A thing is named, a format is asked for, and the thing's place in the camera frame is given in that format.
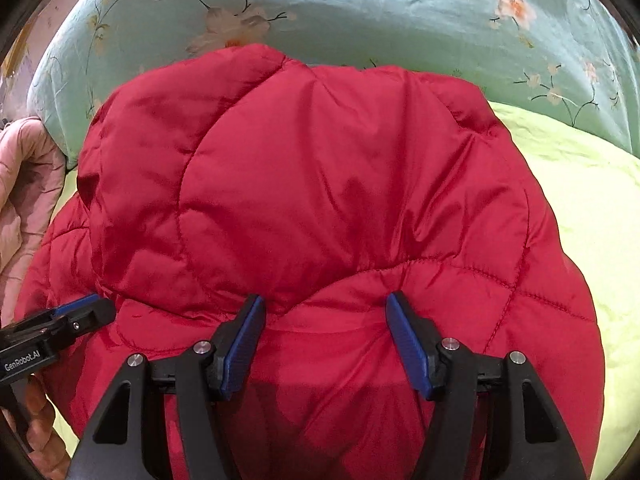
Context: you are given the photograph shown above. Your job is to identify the red quilted puffer jacket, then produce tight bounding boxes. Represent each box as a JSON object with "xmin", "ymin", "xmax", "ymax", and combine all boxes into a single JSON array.
[{"xmin": 15, "ymin": 44, "xmax": 604, "ymax": 479}]

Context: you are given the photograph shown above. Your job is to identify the person's left hand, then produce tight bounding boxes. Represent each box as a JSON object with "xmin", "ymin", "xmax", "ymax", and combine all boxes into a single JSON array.
[{"xmin": 18, "ymin": 375, "xmax": 70, "ymax": 480}]

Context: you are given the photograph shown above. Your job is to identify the pink quilted blanket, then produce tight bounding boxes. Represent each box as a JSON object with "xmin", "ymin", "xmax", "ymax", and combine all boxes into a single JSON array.
[{"xmin": 1, "ymin": 117, "xmax": 66, "ymax": 326}]

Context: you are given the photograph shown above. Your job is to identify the lime green bed sheet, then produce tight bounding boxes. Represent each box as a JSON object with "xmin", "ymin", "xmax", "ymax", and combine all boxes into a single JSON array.
[{"xmin": 49, "ymin": 101, "xmax": 640, "ymax": 480}]

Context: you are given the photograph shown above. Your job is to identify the teal floral duvet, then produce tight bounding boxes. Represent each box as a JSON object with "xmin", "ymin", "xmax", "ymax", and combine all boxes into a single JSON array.
[{"xmin": 26, "ymin": 0, "xmax": 639, "ymax": 162}]

